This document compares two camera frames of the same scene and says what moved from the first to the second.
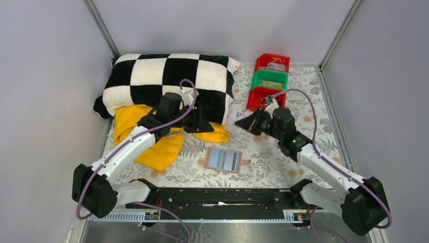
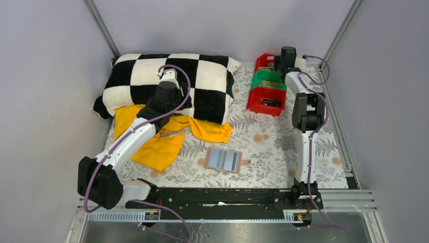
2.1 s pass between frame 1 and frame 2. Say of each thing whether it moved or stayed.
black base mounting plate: stayed
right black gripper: moved
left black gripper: moved
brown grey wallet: stayed
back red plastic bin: stayed
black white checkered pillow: stayed
